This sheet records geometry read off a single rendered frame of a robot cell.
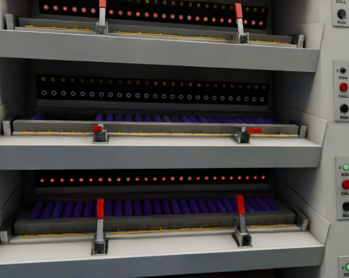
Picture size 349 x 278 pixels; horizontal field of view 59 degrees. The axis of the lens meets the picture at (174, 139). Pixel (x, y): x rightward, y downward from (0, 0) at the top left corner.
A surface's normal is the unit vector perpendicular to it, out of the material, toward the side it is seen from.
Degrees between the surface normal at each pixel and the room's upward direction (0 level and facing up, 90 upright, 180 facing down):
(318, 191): 90
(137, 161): 110
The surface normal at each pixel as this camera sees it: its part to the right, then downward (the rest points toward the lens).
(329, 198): 0.17, -0.05
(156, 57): 0.15, 0.30
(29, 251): 0.06, -0.95
